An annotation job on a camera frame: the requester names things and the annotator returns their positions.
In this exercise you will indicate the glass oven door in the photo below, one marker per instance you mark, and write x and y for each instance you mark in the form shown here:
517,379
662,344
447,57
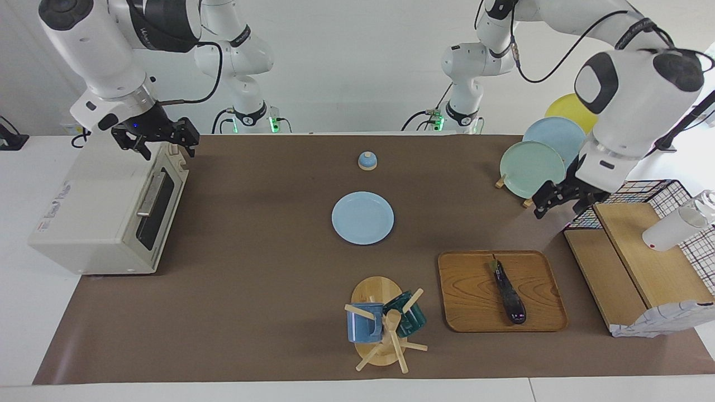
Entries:
167,218

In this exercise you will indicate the black table clamp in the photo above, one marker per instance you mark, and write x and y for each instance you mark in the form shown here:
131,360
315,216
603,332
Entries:
11,139

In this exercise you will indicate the wooden serving tray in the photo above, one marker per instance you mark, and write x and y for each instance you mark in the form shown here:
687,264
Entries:
469,296

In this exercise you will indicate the large yellow plate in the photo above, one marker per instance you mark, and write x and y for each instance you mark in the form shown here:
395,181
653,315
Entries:
570,106

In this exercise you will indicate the dark purple eggplant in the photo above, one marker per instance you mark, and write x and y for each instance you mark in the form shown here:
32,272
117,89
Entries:
507,293

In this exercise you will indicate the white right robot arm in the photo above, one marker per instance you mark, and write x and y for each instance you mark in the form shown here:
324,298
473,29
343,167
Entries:
95,50

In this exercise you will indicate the large pale green plate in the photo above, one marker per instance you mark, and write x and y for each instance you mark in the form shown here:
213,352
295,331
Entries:
528,167

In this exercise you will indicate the small blue bell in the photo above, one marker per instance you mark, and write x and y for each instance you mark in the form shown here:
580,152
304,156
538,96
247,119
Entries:
367,162

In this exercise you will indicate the black stand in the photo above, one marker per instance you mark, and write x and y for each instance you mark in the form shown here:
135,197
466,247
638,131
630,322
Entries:
692,114

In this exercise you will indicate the large light blue plate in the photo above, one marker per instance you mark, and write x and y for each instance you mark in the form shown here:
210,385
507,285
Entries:
558,134

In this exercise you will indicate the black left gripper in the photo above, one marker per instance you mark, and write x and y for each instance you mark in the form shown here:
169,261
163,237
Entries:
570,191

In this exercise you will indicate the dark green mug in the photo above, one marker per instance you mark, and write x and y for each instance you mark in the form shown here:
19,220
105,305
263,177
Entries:
413,318

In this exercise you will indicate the green lit arm base connector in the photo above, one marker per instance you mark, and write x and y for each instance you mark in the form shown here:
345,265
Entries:
275,121
435,120

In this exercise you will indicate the brown table mat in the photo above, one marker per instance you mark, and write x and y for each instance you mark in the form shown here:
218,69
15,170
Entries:
268,279

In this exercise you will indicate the wooden plate rack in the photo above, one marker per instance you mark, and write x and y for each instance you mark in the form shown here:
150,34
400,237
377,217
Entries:
499,182

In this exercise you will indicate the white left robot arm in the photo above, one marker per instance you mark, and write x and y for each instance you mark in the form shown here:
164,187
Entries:
631,111

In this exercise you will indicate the beige toaster oven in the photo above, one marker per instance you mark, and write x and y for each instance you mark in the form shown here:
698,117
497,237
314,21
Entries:
84,206

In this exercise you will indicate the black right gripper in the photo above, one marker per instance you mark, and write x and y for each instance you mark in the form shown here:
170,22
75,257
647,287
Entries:
156,128

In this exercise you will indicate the small light blue plate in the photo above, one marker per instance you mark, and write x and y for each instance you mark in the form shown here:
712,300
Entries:
363,218

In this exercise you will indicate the wooden mug tree stand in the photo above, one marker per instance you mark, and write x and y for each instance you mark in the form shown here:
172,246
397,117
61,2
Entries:
377,287

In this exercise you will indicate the white bottle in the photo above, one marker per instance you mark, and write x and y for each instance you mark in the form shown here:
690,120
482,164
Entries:
673,229

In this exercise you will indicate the blue mug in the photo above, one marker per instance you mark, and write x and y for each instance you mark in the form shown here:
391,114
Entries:
362,326

